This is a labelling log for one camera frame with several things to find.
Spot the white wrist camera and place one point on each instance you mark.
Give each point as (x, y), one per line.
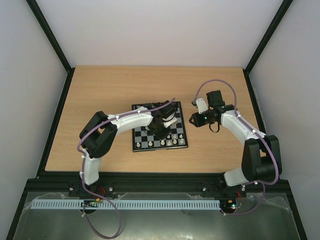
(167, 124)
(201, 105)

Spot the left black frame post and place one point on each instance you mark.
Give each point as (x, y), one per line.
(41, 19)

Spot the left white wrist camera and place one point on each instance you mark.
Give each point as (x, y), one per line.
(167, 124)

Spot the right black frame post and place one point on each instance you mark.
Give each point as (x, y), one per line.
(276, 20)

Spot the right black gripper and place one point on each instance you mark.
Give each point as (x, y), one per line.
(198, 119)

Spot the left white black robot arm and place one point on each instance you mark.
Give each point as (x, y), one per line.
(97, 137)

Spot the black frame post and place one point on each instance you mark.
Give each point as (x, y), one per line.
(276, 20)
(41, 19)

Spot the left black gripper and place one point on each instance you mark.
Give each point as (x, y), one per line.
(162, 136)

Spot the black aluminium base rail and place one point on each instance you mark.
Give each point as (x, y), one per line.
(112, 184)

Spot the white slotted cable duct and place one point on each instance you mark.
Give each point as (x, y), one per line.
(77, 204)

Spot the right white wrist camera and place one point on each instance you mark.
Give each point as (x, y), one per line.
(201, 105)

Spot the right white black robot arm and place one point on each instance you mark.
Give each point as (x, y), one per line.
(261, 158)

